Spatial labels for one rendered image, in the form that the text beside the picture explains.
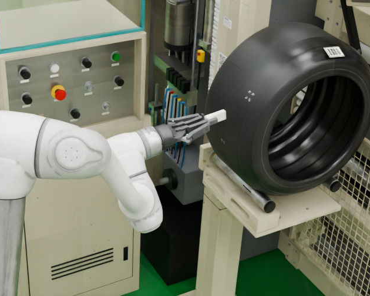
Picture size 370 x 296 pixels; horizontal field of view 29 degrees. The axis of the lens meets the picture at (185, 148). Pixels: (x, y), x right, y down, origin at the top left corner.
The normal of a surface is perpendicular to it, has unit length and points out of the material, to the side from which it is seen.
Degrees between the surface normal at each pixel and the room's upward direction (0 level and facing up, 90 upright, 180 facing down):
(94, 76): 90
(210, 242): 90
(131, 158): 55
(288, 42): 15
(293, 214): 0
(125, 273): 90
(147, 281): 0
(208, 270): 90
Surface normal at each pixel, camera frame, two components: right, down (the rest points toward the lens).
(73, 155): 0.10, 0.02
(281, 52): -0.31, -0.68
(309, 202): 0.06, -0.85
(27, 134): 0.16, -0.34
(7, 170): 0.06, 0.37
